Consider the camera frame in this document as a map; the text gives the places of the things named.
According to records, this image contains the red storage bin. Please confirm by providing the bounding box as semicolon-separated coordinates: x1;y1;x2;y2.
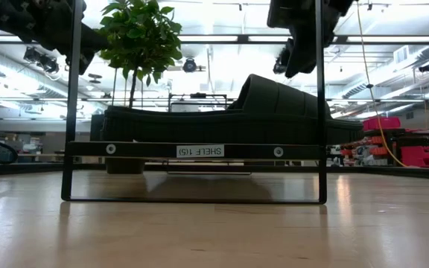
400;145;429;169
362;116;402;132

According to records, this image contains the black aluminium table frame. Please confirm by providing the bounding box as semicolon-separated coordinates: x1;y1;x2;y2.
0;159;429;182

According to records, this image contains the black metal cart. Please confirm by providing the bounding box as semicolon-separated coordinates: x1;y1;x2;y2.
167;92;229;113

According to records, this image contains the wooden shelf black metal frame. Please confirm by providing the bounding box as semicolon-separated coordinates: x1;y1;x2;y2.
60;0;328;205

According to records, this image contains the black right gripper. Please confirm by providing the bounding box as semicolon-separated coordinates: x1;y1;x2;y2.
267;0;355;80

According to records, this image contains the black slide sandal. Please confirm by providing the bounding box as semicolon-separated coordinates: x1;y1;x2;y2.
101;73;364;146

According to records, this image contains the green potted plant black pot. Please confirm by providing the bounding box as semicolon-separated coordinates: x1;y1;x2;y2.
89;0;184;175

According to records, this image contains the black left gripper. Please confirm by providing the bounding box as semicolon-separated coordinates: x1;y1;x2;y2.
0;0;109;76

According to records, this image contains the yellow hanging cable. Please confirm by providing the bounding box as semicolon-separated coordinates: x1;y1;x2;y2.
355;0;409;168

